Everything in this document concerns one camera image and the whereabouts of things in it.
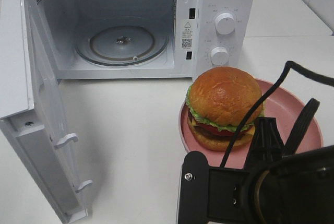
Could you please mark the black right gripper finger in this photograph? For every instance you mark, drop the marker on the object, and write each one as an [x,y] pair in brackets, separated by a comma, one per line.
[267,140]

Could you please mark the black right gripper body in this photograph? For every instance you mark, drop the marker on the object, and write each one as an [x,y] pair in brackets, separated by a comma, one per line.
[233,194]

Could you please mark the burger with sesame bun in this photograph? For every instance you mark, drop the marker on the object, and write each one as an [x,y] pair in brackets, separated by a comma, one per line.
[217,102]

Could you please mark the white microwave door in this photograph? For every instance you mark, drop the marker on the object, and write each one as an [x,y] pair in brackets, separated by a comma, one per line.
[32,114]

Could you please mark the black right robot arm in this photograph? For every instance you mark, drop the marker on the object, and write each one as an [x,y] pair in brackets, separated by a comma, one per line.
[271,187]

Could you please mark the lower white timer knob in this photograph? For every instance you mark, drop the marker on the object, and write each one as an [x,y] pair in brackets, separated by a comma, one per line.
[219,56]

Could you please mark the upper white power knob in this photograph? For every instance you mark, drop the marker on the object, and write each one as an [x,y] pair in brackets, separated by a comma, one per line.
[225,23]

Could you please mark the white warning label sticker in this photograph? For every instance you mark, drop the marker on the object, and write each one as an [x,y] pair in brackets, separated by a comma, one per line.
[186,34]

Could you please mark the glass microwave turntable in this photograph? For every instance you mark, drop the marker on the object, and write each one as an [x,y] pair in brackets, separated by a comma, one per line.
[121,45]

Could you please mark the white microwave oven body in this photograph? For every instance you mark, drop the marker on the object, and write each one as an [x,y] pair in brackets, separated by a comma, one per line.
[68,21]

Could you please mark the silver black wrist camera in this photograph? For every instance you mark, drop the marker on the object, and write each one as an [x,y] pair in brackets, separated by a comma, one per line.
[193,193]

